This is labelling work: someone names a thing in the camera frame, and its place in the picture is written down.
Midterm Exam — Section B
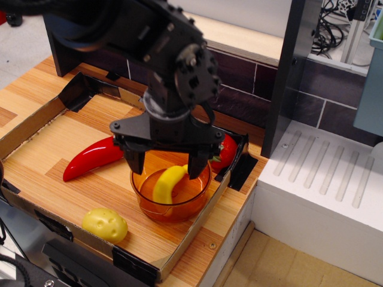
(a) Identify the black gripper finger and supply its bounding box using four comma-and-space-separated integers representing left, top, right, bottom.
188, 154, 208, 180
123, 150, 145, 175

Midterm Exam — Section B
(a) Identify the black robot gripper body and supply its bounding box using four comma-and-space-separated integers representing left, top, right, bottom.
110, 112, 225, 160

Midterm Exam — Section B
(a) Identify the yellow toy banana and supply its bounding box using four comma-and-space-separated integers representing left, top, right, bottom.
153, 164, 188, 204

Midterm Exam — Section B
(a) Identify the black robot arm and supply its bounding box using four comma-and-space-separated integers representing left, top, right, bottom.
1, 1, 224, 179

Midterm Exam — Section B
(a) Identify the orange transparent plastic pot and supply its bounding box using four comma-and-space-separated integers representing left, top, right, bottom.
130, 151, 212, 222

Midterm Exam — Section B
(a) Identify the red toy chili pepper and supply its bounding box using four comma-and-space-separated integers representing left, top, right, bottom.
62, 136, 123, 182

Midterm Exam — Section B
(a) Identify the red toy strawberry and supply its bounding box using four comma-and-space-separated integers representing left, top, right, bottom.
210, 134, 238, 170

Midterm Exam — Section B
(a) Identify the yellow toy potato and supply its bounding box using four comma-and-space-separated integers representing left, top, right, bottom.
81, 208, 128, 244

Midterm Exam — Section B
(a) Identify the white toy sink drainboard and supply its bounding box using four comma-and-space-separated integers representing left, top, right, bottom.
252, 121, 382, 285

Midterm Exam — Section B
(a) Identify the black equipment at bottom left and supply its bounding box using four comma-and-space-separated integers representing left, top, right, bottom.
0, 161, 126, 287

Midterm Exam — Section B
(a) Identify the black caster wheel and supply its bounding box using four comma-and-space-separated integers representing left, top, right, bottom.
5, 13, 23, 27

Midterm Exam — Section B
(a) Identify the grey-blue plastic bin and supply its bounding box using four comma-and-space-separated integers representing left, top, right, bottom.
354, 12, 382, 136

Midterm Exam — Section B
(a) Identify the dark grey shelf frame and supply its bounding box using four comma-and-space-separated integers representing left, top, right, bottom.
38, 0, 324, 159

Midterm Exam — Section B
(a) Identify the black cable bundle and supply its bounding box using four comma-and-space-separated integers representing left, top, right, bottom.
311, 0, 360, 59

